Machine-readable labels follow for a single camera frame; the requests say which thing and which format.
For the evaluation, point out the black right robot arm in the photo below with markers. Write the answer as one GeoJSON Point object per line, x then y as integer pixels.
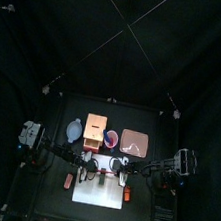
{"type": "Point", "coordinates": [185, 161]}

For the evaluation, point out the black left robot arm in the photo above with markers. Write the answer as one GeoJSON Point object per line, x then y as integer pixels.
{"type": "Point", "coordinates": [31, 133]}

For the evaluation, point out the green wrapped sushi piece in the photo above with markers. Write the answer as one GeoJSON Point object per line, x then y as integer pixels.
{"type": "Point", "coordinates": [101, 183]}
{"type": "Point", "coordinates": [102, 177]}
{"type": "Point", "coordinates": [102, 174]}
{"type": "Point", "coordinates": [101, 180]}

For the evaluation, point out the white cutting board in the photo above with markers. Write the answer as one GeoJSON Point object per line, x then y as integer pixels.
{"type": "Point", "coordinates": [99, 195]}

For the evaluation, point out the pink rectangular plate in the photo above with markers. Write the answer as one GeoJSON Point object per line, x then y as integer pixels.
{"type": "Point", "coordinates": [134, 143]}

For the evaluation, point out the red fronted wooden drawer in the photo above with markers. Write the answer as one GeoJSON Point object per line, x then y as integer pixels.
{"type": "Point", "coordinates": [92, 145]}

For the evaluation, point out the orange toy carrot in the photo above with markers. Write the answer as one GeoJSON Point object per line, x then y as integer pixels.
{"type": "Point", "coordinates": [127, 193]}

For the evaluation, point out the light blue bowl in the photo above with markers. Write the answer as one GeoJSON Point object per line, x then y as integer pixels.
{"type": "Point", "coordinates": [74, 130]}

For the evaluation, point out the blue plastic spoon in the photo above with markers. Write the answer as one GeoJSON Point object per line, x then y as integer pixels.
{"type": "Point", "coordinates": [106, 136]}

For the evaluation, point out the orange pink toy food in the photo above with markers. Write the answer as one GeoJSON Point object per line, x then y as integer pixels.
{"type": "Point", "coordinates": [68, 180]}

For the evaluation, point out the light wooden box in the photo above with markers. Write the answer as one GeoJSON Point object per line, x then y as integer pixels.
{"type": "Point", "coordinates": [95, 127]}

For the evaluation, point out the red plastic cup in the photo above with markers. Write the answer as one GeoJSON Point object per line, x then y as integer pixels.
{"type": "Point", "coordinates": [113, 140]}

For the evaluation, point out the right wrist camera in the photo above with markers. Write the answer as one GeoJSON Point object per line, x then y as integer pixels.
{"type": "Point", "coordinates": [116, 165]}

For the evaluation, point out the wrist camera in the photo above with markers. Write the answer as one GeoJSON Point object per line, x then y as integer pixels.
{"type": "Point", "coordinates": [91, 165]}
{"type": "Point", "coordinates": [116, 165]}

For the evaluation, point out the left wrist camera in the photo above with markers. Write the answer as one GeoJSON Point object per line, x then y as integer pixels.
{"type": "Point", "coordinates": [91, 165]}

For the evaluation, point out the white frame clamp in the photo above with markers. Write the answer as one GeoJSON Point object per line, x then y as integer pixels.
{"type": "Point", "coordinates": [10, 8]}
{"type": "Point", "coordinates": [176, 114]}
{"type": "Point", "coordinates": [45, 89]}

